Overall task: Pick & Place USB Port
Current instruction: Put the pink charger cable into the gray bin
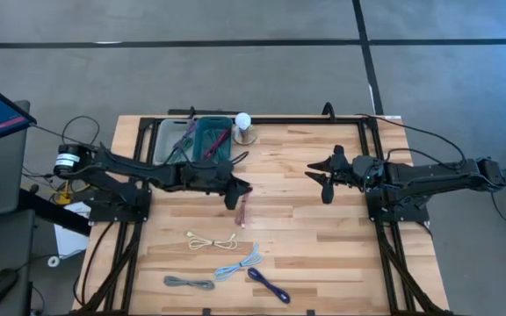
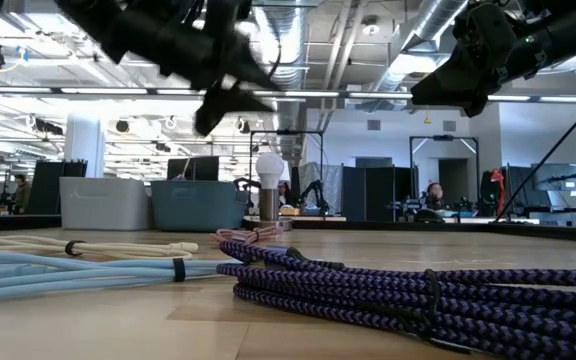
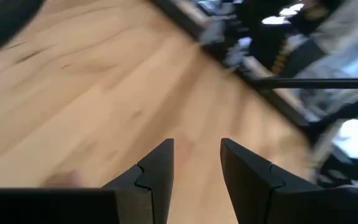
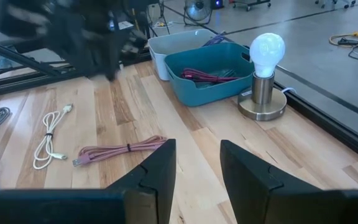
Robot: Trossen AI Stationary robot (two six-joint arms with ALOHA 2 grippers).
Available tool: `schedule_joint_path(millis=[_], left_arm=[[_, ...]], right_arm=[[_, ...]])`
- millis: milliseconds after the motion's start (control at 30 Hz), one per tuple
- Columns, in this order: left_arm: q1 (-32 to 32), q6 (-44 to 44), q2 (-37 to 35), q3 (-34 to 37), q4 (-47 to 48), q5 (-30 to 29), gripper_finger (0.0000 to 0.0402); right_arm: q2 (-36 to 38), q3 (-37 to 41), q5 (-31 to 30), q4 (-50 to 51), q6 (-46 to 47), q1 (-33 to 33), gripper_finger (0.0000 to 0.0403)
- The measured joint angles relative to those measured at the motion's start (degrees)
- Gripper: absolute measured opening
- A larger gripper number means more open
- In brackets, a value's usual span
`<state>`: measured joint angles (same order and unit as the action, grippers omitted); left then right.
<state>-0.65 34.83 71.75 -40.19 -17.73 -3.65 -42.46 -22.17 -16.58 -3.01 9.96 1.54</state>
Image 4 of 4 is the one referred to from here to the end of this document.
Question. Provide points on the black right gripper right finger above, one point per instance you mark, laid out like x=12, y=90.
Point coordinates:
x=291, y=205

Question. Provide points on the white plastic bin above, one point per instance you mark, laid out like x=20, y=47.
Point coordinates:
x=172, y=43

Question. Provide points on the teal plastic bin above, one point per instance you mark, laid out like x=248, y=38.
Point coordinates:
x=204, y=93

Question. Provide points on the metal table lamp white bulb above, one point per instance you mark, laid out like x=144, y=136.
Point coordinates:
x=263, y=93

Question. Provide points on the black aluminium table frame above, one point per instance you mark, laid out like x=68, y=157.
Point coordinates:
x=26, y=84

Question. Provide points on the floor fan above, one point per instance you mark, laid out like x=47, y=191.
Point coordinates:
x=197, y=9

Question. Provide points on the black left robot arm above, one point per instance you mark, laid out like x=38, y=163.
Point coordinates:
x=20, y=18

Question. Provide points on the wheeled cart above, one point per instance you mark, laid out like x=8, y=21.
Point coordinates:
x=250, y=3

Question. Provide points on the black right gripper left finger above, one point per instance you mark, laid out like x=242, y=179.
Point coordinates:
x=73, y=207

